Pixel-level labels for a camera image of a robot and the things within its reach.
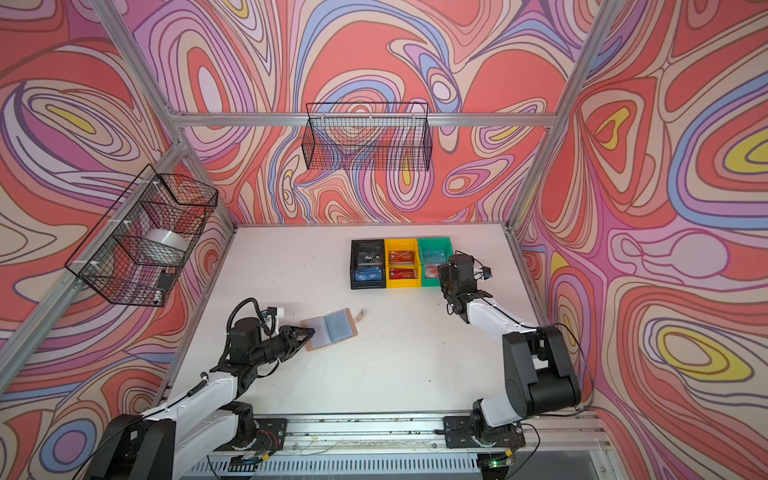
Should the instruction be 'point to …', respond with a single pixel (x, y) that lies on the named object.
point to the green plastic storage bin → (433, 252)
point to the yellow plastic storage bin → (402, 265)
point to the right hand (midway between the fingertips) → (441, 270)
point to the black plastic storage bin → (367, 264)
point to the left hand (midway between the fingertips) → (316, 332)
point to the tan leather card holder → (332, 328)
